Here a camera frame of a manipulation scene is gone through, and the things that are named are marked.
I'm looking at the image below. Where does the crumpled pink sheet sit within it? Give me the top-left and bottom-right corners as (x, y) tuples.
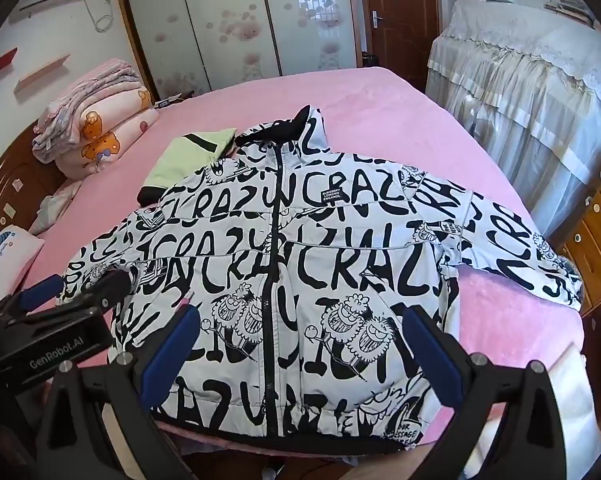
(30, 180), (84, 236)

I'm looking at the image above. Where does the pink pillow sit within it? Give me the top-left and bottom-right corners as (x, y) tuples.
(0, 227), (46, 306)

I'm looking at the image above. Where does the stack of pink folded blankets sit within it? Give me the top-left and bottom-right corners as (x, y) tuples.
(33, 57), (141, 163)

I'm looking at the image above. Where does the folded pink cartoon quilt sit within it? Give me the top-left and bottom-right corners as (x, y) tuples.
(55, 85), (160, 181)

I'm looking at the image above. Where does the black and white printed jacket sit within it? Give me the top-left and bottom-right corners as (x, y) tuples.
(55, 105), (584, 441)

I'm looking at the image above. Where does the white bed sheet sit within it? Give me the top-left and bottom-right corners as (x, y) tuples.
(545, 305), (601, 461)

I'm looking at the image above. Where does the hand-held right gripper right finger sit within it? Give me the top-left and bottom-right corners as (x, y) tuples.
(402, 305), (574, 480)

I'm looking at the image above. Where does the wooden drawer cabinet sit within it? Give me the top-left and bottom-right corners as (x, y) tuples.
(555, 155), (601, 316)

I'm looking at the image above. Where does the pink wall shelf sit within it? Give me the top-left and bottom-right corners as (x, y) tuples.
(13, 55), (71, 95)

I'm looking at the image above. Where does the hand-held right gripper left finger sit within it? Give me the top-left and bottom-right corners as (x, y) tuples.
(33, 304), (204, 480)

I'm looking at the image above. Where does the brown wooden door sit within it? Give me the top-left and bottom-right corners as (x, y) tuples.
(355, 0), (441, 68)

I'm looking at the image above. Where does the floral sliding door wardrobe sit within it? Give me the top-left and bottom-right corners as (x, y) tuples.
(113, 0), (366, 106)

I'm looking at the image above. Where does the light green garment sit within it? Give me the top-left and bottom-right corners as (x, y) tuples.
(139, 129), (237, 206)

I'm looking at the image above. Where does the white air conditioner cable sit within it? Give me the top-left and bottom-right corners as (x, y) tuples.
(83, 0), (114, 33)

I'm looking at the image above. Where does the wooden headboard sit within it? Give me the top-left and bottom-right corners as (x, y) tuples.
(0, 125), (64, 271)

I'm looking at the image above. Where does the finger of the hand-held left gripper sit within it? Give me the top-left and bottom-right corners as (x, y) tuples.
(0, 275), (64, 318)
(65, 269), (134, 311)

